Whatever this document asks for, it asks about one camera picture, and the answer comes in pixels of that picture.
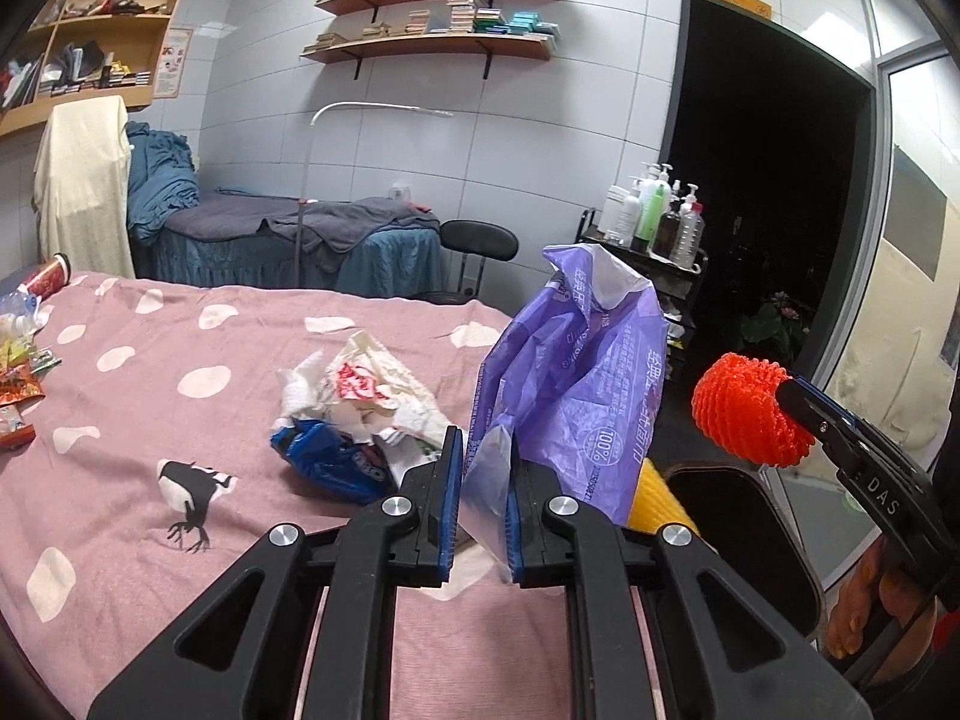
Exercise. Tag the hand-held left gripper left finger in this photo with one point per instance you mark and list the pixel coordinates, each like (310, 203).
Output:
(450, 499)

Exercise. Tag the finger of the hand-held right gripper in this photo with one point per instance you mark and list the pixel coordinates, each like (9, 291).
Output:
(862, 457)

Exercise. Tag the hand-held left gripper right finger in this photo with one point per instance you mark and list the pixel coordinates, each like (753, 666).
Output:
(514, 532)

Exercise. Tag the red foam fruit net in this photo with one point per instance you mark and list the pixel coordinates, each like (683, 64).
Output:
(742, 409)

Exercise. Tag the dark trash bin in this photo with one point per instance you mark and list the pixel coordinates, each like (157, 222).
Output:
(735, 525)

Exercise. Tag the purple plastic bag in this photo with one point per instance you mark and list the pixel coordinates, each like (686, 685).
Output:
(570, 375)

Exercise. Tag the person's right hand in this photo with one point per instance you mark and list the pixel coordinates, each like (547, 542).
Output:
(862, 600)

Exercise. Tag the blue snack wrapper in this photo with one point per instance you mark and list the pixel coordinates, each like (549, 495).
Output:
(337, 457)

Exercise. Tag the white printed plastic bag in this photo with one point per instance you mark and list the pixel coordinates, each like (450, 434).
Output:
(390, 390)

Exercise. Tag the yellow foam fruit net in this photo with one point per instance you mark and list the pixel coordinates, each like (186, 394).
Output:
(656, 502)

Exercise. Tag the potted plant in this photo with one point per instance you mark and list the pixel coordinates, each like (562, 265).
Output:
(772, 326)

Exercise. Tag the glass door panel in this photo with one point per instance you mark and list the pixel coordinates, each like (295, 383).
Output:
(900, 240)

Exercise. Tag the black storage cart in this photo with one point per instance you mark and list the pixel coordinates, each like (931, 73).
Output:
(675, 292)

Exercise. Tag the black stool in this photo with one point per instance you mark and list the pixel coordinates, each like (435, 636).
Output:
(480, 236)

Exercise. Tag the clear bottle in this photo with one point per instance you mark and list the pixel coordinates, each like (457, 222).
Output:
(690, 232)

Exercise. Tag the grey towel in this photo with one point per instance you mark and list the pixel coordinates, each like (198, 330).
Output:
(352, 221)

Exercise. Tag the dark bottle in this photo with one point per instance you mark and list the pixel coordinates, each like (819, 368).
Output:
(667, 229)

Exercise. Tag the pink spotted blanket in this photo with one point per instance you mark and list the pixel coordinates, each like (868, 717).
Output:
(150, 405)

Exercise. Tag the green pump bottle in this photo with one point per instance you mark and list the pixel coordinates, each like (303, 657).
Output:
(654, 214)

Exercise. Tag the white jar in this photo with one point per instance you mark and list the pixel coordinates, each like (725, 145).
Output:
(619, 214)

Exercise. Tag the blue covered massage bed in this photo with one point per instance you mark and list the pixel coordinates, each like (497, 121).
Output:
(225, 255)

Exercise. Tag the white arc lamp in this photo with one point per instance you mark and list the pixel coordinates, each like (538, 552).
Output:
(375, 106)

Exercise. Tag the pile of blue bedding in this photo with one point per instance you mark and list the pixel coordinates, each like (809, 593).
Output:
(161, 180)

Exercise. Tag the orange snack packet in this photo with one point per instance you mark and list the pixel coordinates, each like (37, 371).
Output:
(15, 427)

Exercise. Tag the green snack packet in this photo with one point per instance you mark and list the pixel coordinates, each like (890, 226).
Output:
(30, 356)

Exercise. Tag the red snack packet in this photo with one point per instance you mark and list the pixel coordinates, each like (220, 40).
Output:
(19, 386)

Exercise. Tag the red paper cup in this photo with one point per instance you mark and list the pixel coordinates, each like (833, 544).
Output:
(46, 277)

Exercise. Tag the orange door sign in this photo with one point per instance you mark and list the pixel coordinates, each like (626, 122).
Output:
(740, 0)

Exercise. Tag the row of books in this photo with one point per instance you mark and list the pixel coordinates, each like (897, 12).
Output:
(82, 79)

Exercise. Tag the wall shelves with boxes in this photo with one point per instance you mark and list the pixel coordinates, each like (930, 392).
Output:
(469, 11)

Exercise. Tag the wall poster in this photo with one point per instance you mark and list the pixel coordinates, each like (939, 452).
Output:
(174, 64)

